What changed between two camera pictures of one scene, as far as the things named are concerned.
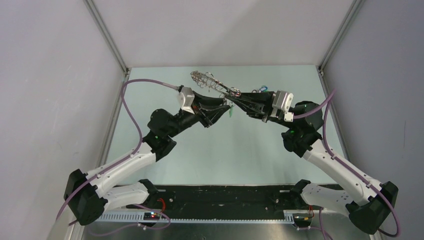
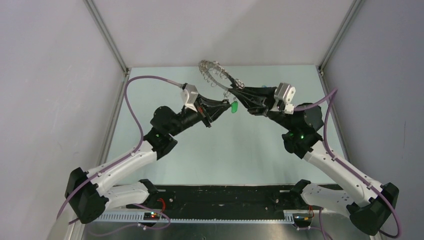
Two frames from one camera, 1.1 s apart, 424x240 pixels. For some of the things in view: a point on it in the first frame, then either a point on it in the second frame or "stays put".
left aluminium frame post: (109, 38) stays put
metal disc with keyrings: (206, 79) -> (205, 66)
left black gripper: (207, 114) stays put
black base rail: (186, 202) stays put
